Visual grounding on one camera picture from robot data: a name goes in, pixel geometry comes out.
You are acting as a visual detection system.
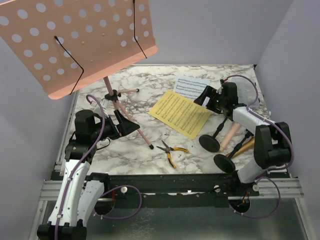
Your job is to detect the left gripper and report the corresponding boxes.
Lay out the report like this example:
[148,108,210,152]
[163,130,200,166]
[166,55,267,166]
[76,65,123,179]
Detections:
[91,109,140,142]

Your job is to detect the white sheet music page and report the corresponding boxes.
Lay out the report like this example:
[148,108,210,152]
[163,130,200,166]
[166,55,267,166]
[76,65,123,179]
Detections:
[173,76,210,101]

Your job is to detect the yellow sheet music page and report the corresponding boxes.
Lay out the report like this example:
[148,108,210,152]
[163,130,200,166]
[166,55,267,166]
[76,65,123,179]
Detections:
[148,90,212,140]

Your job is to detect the pink toy microphone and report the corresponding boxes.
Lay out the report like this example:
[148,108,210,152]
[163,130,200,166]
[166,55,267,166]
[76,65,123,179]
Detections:
[219,122,241,152]

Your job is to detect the pink perforated music stand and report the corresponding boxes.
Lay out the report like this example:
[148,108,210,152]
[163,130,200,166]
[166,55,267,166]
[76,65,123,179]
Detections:
[0,0,159,150]

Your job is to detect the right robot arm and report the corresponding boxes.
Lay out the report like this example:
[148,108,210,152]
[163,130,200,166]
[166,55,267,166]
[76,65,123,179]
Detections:
[194,80,294,196]

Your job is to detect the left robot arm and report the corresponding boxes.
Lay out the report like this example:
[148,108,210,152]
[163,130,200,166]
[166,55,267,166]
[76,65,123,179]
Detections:
[37,109,140,240]

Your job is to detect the clear plastic parts box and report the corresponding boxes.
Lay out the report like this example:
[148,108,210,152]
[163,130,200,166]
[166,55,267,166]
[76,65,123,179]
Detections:
[229,76,260,109]

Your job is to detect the gold toy microphone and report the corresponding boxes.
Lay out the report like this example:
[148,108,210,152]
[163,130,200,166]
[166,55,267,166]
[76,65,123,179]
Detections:
[231,136,255,158]

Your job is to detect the black mic stand front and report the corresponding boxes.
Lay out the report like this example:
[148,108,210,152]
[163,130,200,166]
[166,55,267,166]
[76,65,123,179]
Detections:
[213,131,254,174]

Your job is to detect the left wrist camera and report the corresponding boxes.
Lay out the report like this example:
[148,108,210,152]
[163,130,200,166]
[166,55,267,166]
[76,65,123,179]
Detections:
[90,98,109,110]

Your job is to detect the yellow handled pliers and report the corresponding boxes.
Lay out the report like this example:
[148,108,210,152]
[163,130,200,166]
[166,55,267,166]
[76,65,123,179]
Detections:
[157,140,189,169]

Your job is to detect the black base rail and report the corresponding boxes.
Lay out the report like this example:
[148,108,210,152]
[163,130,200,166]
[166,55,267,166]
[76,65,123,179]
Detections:
[49,172,261,210]

